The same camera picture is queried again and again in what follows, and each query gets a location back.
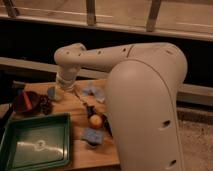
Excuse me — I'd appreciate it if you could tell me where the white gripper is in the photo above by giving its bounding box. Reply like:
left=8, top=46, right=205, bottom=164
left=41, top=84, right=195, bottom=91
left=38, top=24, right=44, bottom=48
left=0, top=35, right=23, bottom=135
left=56, top=74, right=75, bottom=90

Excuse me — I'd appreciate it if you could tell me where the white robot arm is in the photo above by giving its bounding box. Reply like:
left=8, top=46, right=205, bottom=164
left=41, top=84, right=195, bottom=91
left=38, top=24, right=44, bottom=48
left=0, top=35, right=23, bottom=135
left=54, top=43, right=187, bottom=171

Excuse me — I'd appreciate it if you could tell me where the light blue cloth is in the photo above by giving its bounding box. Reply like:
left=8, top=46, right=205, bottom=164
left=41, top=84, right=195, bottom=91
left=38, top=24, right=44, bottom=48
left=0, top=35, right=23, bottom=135
left=82, top=82, right=105, bottom=103

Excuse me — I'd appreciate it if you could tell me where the dark grape bunch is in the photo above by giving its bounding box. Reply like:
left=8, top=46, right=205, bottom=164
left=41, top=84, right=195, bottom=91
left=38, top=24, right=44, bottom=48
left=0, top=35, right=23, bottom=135
left=39, top=95, right=53, bottom=115

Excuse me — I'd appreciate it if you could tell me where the dark red bowl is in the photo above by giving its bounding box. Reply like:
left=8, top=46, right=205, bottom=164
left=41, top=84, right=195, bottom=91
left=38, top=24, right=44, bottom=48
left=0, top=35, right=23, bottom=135
left=12, top=91, right=39, bottom=114

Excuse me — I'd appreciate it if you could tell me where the orange apple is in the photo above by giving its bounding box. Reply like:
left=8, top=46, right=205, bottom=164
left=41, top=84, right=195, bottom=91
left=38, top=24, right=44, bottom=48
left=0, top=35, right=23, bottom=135
left=89, top=115, right=103, bottom=129

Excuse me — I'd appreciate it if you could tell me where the wooden table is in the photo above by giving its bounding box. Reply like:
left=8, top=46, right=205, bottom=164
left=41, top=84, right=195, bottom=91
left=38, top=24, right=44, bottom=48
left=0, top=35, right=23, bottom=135
left=12, top=78, right=121, bottom=171

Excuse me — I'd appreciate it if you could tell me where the green plastic tray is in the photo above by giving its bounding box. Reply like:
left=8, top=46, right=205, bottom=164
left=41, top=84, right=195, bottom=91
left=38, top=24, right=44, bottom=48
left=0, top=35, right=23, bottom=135
left=0, top=113, right=70, bottom=171

